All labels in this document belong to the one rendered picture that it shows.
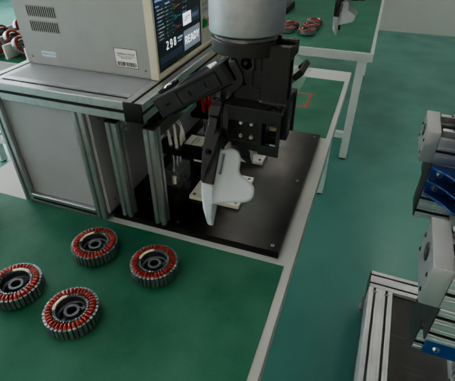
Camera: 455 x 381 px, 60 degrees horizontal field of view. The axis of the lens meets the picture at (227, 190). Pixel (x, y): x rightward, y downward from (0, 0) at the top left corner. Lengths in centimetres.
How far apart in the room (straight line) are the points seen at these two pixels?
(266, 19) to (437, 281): 52
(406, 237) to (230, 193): 195
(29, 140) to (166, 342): 64
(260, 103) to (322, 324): 148
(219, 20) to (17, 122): 84
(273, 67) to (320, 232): 186
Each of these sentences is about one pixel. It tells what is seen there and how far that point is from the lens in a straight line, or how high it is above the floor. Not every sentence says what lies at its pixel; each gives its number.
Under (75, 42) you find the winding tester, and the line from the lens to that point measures 109.
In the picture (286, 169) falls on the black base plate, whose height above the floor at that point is 77.
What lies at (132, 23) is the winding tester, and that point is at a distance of 98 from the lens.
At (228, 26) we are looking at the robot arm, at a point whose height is 137.
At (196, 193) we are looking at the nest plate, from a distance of 113.
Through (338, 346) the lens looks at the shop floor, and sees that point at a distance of 178.
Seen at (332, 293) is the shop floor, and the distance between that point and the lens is 194.
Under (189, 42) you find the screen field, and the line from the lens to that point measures 113.
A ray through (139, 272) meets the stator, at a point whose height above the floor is 79.
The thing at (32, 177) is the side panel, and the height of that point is 83.
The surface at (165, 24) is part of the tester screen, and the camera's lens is 100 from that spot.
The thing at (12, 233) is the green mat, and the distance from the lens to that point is 119.
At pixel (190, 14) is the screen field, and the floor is 122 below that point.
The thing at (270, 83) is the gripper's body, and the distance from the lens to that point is 41.
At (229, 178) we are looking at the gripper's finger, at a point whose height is 121.
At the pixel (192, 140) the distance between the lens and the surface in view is 111.
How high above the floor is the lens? 146
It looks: 36 degrees down
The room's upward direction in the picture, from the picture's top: straight up
